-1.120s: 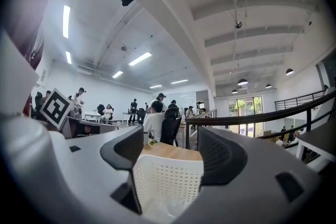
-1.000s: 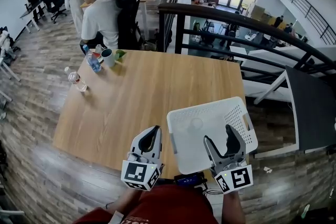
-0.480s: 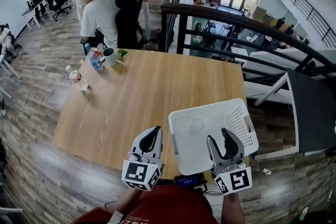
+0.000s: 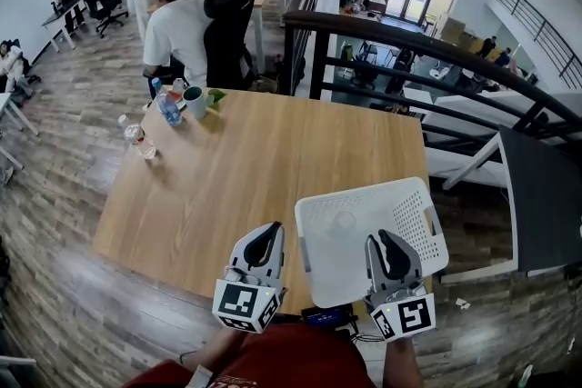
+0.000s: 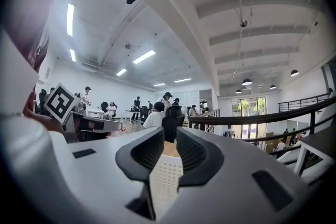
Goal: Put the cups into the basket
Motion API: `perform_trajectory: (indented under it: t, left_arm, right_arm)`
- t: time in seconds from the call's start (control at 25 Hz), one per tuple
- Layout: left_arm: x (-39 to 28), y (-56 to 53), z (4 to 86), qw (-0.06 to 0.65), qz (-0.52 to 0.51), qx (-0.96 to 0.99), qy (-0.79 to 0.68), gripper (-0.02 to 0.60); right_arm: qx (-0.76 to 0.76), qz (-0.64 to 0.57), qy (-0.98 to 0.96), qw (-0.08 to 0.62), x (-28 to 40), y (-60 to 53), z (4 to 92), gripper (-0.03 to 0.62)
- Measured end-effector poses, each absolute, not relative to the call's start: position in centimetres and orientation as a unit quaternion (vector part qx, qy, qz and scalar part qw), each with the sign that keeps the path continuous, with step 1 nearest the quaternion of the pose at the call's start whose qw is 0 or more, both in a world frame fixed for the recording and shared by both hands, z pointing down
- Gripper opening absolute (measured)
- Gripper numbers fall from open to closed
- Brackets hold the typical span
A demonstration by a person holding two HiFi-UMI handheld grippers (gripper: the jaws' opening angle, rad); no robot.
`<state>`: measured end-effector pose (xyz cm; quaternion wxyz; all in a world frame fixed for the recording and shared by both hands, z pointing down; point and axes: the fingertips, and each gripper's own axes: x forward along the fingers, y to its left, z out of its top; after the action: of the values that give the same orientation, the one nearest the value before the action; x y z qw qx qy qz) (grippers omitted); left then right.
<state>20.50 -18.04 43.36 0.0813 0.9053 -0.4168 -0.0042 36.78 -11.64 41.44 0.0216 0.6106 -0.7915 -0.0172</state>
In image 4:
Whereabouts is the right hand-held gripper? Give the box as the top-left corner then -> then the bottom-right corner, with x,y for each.
362,230 -> 437,342

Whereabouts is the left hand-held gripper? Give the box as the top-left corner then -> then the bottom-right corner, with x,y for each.
211,221 -> 288,334

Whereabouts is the white perforated plastic basket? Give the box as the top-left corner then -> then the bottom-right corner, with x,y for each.
294,175 -> 450,309

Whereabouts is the person's right forearm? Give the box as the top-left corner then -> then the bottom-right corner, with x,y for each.
384,336 -> 424,388

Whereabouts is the person's left forearm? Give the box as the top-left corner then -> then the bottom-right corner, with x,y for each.
179,329 -> 237,378

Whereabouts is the black waist device with screen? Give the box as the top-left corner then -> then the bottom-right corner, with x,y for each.
301,304 -> 359,329

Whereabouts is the person's red shirt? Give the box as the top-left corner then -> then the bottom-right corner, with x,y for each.
121,322 -> 378,388

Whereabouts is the dark grey table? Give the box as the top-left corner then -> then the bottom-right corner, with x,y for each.
497,124 -> 582,279

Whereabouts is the white mug teal inside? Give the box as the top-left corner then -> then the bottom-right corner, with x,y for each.
182,85 -> 209,121

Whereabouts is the red label water bottle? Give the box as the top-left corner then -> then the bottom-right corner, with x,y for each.
117,114 -> 158,161

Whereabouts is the blue label water bottle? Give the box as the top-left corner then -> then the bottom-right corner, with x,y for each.
151,76 -> 184,127

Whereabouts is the black metal railing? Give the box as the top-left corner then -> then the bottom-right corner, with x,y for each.
277,0 -> 582,143

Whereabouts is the white desk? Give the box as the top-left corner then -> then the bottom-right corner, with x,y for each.
0,91 -> 40,173

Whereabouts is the grey office desk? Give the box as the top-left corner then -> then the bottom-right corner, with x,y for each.
41,0 -> 87,55

